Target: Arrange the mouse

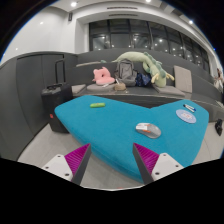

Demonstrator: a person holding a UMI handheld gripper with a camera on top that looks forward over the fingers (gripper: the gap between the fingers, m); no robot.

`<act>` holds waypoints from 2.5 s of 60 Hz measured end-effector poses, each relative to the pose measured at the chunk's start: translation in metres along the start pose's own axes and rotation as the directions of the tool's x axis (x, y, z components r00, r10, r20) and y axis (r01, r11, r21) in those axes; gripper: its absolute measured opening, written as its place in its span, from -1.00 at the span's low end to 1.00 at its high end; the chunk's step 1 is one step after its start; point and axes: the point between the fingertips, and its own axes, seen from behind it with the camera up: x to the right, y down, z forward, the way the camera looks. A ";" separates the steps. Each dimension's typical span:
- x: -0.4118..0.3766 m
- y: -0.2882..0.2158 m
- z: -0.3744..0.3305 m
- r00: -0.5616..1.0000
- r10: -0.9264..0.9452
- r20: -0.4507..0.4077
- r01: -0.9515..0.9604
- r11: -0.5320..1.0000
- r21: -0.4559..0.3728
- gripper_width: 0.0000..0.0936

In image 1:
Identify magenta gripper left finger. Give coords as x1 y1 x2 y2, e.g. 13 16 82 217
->
42 143 91 185

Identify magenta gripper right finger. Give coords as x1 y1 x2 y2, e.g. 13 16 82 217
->
133 143 183 184

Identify grey computer mouse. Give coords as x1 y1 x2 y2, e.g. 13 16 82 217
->
136 123 161 139

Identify round blue mouse pad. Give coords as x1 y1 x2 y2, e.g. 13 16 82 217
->
176 109 196 124

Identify teal upholstered ottoman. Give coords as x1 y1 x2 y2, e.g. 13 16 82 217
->
55 95 209 181

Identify green marker pen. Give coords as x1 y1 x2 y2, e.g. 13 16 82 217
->
90 103 106 108

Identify black rolling suitcase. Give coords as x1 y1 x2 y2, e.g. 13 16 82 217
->
41 59 74 134

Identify black object on floor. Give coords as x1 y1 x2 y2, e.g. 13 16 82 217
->
215 119 223 136

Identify small tan pouch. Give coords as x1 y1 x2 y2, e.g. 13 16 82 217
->
114 79 126 91

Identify dark blue bag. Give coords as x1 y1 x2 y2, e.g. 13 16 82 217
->
136 73 151 87

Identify green dragon plush toy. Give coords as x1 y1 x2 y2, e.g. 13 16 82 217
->
115 51 175 88

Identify grey tiered bench seating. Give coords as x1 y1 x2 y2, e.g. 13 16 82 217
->
65 49 224 122

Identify grey square back cushion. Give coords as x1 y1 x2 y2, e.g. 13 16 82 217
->
174 66 192 93

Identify pink plush cushion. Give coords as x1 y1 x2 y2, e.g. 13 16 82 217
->
93 67 115 86

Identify grey backpack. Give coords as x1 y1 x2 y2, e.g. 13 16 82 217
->
115 59 137 86

